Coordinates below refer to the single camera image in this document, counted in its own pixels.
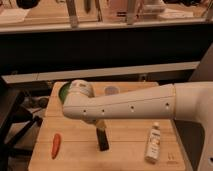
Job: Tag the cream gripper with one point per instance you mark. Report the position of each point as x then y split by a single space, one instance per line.
100 124

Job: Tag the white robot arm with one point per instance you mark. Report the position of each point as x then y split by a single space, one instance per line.
190 101

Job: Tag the black rectangular device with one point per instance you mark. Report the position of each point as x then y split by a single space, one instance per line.
102 140

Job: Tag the green bowl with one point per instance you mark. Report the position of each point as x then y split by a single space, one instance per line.
63 91

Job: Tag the clear bottle with label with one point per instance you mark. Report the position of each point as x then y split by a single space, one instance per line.
153 144

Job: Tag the dark panel at right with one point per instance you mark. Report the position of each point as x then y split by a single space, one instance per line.
192 134

